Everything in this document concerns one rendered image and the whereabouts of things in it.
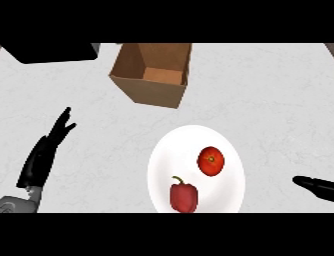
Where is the black appliance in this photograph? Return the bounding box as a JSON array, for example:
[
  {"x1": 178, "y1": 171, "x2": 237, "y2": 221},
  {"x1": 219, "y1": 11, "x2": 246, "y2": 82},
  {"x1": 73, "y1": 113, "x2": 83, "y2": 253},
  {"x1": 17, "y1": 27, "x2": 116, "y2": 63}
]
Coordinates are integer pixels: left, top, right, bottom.
[{"x1": 0, "y1": 43, "x2": 103, "y2": 65}]

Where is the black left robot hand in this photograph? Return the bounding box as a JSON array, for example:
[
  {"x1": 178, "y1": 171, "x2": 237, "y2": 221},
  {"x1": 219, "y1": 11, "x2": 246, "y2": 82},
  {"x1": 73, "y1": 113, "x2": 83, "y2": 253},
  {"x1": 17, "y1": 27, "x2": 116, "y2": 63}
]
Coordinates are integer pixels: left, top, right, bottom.
[{"x1": 16, "y1": 106, "x2": 79, "y2": 190}]

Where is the red bell pepper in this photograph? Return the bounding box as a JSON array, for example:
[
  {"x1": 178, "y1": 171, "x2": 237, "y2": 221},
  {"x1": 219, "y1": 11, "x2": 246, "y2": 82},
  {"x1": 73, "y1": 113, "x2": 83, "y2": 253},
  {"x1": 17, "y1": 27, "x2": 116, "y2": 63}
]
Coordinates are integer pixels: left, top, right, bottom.
[{"x1": 169, "y1": 175, "x2": 200, "y2": 214}]

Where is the red tomato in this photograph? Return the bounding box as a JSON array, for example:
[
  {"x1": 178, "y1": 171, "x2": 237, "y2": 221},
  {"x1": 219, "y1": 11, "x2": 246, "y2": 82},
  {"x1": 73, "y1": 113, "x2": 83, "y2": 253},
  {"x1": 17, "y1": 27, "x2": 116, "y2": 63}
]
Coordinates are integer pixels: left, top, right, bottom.
[{"x1": 197, "y1": 146, "x2": 227, "y2": 177}]

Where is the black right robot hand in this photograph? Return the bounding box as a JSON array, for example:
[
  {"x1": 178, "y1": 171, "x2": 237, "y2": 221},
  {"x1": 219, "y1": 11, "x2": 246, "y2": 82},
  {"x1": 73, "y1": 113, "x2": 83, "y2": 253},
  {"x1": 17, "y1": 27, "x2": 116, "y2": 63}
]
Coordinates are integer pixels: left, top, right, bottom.
[{"x1": 292, "y1": 114, "x2": 334, "y2": 212}]

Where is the white plate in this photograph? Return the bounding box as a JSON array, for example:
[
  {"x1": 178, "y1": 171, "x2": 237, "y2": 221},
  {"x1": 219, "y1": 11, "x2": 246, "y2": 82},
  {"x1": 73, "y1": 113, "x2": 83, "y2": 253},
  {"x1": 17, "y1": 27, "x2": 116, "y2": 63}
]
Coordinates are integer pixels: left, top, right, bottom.
[{"x1": 147, "y1": 124, "x2": 247, "y2": 214}]

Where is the brown cardboard box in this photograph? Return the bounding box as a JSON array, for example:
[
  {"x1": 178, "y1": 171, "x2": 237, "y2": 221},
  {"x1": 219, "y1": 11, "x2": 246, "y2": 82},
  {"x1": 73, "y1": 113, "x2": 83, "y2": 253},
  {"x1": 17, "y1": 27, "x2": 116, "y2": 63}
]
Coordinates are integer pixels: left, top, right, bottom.
[{"x1": 109, "y1": 43, "x2": 194, "y2": 110}]

